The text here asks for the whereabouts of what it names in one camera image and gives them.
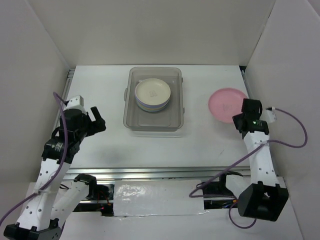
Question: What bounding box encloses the pink plastic plate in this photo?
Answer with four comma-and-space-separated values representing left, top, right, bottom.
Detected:
208, 87, 248, 124

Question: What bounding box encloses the purple plate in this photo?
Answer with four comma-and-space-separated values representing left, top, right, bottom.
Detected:
135, 97, 171, 109

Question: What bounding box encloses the cream plastic plate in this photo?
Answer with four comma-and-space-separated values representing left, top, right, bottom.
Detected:
134, 78, 171, 106

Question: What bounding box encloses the blue plastic plate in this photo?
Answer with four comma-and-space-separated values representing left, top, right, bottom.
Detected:
139, 107, 166, 113

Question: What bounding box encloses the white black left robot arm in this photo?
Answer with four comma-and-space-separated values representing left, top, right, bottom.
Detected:
3, 106, 106, 240

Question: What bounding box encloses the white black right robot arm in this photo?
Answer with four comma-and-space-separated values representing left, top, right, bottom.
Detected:
217, 98, 289, 222

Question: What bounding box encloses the clear plastic bin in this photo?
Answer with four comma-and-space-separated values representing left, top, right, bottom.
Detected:
123, 66, 184, 132

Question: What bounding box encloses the white glossy cover panel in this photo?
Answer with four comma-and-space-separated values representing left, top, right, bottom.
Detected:
113, 180, 205, 217

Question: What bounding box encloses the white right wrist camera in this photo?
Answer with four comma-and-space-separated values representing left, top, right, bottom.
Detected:
265, 107, 277, 124

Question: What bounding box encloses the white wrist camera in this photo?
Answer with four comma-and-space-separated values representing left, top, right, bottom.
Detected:
65, 95, 85, 113
265, 107, 277, 124

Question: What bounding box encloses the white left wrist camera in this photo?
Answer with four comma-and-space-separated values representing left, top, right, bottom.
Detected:
65, 95, 85, 113

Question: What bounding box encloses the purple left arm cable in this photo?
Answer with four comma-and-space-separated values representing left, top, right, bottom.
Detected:
0, 91, 71, 226

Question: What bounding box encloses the aluminium rail frame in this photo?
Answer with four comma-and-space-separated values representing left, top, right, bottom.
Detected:
56, 65, 279, 213

